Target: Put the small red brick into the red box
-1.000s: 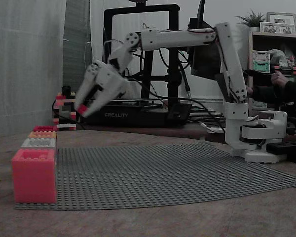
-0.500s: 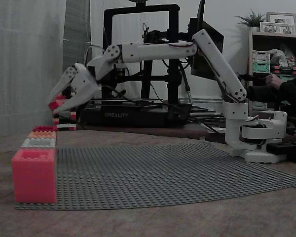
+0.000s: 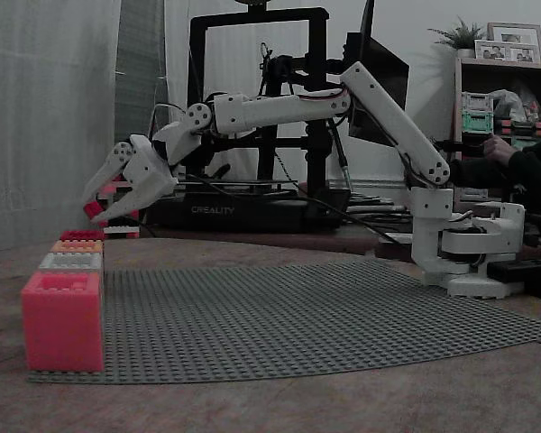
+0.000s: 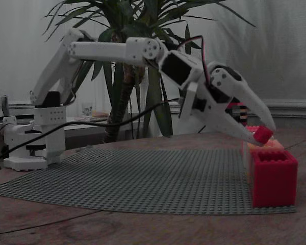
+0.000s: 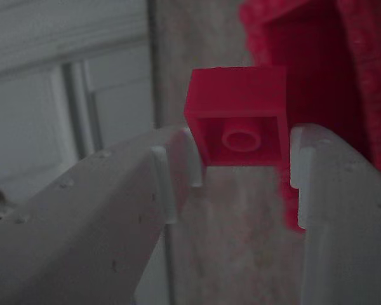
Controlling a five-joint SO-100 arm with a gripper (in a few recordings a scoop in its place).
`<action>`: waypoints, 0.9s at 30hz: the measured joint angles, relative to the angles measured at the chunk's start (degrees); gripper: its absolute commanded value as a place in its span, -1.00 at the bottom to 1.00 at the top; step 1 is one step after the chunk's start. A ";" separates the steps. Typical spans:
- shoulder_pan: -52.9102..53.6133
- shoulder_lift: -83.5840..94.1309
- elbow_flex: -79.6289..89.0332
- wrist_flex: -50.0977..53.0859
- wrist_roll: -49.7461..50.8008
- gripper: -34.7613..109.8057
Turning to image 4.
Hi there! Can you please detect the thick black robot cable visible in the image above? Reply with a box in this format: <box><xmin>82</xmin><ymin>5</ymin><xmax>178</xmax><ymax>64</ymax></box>
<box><xmin>0</xmin><ymin>100</ymin><xmax>181</xmax><ymax>166</ymax></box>

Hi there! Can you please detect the multicolour brick tower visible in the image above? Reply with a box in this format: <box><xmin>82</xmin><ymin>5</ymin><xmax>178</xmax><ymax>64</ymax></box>
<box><xmin>226</xmin><ymin>101</ymin><xmax>248</xmax><ymax>127</ymax></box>

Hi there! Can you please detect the orange brick box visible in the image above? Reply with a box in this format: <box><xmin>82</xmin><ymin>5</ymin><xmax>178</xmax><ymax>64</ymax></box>
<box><xmin>245</xmin><ymin>139</ymin><xmax>285</xmax><ymax>185</ymax></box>

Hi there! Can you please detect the grey studded baseplate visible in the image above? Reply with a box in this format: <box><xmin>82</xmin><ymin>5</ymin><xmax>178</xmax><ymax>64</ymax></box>
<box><xmin>0</xmin><ymin>147</ymin><xmax>298</xmax><ymax>216</ymax></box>

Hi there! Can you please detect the drinking glass with print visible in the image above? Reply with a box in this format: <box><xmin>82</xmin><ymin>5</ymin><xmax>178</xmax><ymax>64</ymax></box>
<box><xmin>81</xmin><ymin>102</ymin><xmax>94</xmax><ymax>118</ymax></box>

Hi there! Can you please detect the red brick box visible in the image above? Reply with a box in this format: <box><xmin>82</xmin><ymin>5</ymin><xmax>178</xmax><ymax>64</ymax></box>
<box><xmin>250</xmin><ymin>150</ymin><xmax>299</xmax><ymax>209</ymax></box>

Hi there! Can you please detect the small red round piece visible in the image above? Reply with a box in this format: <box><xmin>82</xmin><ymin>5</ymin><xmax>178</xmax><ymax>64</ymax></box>
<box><xmin>253</xmin><ymin>126</ymin><xmax>274</xmax><ymax>147</ymax></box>

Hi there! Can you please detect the green dracaena house plant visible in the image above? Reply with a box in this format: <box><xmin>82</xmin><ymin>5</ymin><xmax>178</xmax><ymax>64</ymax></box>
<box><xmin>42</xmin><ymin>0</ymin><xmax>257</xmax><ymax>143</ymax></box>

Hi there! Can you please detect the red black servo wire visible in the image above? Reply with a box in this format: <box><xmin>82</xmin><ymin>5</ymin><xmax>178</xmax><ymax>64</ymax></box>
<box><xmin>176</xmin><ymin>35</ymin><xmax>213</xmax><ymax>85</ymax></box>

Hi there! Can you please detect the pink brick box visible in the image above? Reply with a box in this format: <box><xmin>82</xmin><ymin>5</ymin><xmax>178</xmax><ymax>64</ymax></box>
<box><xmin>242</xmin><ymin>125</ymin><xmax>262</xmax><ymax>135</ymax></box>

